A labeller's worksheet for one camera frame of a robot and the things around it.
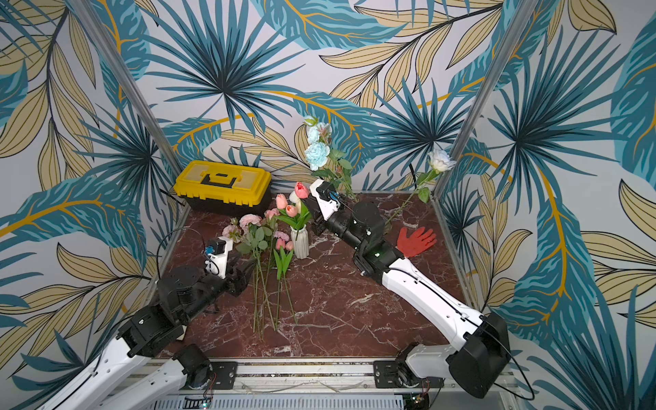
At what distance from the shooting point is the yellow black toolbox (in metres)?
1.00

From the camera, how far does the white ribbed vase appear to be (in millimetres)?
872

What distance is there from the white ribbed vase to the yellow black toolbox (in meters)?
0.20
